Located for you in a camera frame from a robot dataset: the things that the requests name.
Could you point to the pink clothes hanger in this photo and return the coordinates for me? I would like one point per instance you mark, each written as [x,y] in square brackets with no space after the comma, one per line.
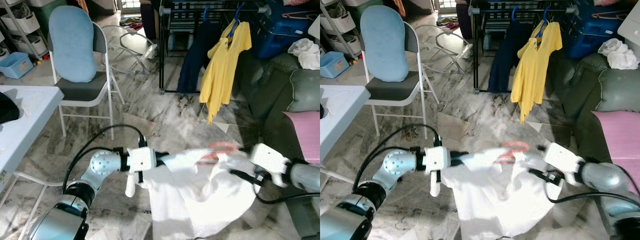
[599,16]
[287,16]

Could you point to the white drawer shelf unit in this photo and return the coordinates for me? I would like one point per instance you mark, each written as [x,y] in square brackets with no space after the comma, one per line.
[20,22]
[340,20]

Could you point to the white folding chair grey seat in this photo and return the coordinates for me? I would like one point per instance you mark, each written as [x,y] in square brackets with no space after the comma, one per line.
[395,90]
[82,92]

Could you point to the light blue plastic tub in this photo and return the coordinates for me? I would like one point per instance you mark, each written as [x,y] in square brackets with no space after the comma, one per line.
[16,65]
[332,65]

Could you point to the dark green container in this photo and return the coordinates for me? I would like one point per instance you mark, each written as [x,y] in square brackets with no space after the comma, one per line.
[50,10]
[365,6]

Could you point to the flat brown cardboard piece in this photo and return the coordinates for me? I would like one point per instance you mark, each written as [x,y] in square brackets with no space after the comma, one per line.
[142,125]
[452,125]

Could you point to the white plastic container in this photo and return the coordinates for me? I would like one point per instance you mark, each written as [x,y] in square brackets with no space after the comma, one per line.
[631,27]
[315,27]

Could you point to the black garment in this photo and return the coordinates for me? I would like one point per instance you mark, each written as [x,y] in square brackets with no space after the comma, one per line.
[7,110]

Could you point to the pink cushion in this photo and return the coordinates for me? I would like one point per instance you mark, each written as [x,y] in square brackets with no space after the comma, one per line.
[620,140]
[305,135]

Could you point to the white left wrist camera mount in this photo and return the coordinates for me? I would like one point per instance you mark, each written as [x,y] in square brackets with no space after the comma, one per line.
[141,159]
[437,159]

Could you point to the black metal clothes rack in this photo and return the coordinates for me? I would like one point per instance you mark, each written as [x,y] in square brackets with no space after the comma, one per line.
[475,60]
[162,60]

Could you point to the crumpled white cloth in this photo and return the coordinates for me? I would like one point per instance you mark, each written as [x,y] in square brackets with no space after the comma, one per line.
[617,55]
[306,52]

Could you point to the red clothes hanger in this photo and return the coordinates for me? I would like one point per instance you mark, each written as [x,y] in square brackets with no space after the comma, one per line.
[515,145]
[222,146]

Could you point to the blue plastic hanger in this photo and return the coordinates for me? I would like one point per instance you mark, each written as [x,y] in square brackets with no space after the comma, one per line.
[236,17]
[516,12]
[546,17]
[206,12]

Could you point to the white shirt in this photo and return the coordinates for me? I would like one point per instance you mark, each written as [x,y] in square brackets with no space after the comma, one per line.
[200,200]
[500,200]

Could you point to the light blue chair cushion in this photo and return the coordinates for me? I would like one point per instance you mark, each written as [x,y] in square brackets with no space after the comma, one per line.
[384,45]
[72,45]

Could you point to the yellow shirt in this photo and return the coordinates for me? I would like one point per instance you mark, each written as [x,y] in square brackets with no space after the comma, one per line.
[222,70]
[535,70]

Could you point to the white plastic folding table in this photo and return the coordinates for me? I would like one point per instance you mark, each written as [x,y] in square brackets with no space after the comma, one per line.
[30,110]
[337,105]

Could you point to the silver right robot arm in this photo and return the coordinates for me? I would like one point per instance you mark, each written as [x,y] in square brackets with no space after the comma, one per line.
[600,177]
[305,175]

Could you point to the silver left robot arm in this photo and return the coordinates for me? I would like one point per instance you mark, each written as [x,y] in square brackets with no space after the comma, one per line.
[397,162]
[102,162]

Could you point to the dark green leather sofa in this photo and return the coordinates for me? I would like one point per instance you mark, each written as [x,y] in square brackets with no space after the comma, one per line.
[270,85]
[580,85]

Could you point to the blue plastic crate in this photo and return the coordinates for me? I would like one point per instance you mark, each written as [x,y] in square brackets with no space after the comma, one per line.
[590,40]
[277,40]

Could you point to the navy blue garment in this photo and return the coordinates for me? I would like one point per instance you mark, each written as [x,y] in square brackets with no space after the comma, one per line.
[192,65]
[505,65]

